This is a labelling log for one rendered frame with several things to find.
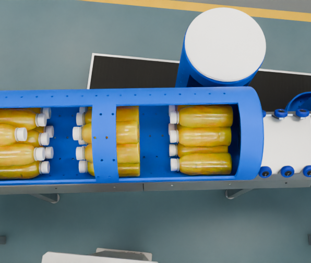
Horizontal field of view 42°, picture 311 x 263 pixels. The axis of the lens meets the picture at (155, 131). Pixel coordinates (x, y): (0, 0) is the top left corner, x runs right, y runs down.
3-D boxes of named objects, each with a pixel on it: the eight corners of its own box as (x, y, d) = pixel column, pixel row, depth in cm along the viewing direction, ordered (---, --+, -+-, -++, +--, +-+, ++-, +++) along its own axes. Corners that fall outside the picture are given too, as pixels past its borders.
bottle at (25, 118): (-22, 107, 120) (37, 107, 120) (-13, 110, 127) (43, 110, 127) (-23, 131, 119) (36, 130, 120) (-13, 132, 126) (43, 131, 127)
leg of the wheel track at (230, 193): (235, 199, 228) (267, 183, 168) (225, 199, 228) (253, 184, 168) (235, 188, 230) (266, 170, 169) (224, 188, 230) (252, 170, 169)
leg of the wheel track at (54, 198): (59, 203, 226) (27, 189, 165) (48, 203, 226) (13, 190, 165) (59, 192, 227) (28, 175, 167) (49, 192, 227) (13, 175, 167)
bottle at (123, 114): (138, 109, 120) (80, 110, 120) (139, 131, 122) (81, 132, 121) (139, 104, 127) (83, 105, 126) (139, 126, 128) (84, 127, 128)
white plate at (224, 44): (172, 23, 140) (171, 24, 141) (205, 93, 134) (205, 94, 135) (244, -4, 144) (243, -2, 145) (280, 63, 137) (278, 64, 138)
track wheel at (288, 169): (296, 168, 133) (294, 164, 135) (283, 168, 133) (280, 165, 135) (293, 178, 136) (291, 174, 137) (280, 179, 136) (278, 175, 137)
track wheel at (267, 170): (273, 169, 133) (272, 165, 135) (260, 169, 133) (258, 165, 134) (271, 179, 136) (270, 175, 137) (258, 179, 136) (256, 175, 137)
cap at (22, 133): (20, 125, 119) (26, 125, 119) (22, 137, 121) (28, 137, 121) (15, 131, 115) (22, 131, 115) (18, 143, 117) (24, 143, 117)
